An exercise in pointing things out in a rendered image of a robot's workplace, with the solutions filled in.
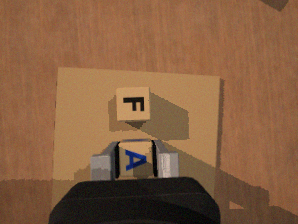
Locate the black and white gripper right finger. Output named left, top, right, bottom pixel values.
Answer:
left=151, top=140, right=179, bottom=178

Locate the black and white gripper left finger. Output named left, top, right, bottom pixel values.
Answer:
left=90, top=141, right=120, bottom=181

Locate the tan letter block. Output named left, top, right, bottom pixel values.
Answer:
left=119, top=138, right=154, bottom=177
left=116, top=87, right=151, bottom=122

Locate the tan flat mat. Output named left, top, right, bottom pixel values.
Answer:
left=52, top=67, right=220, bottom=210

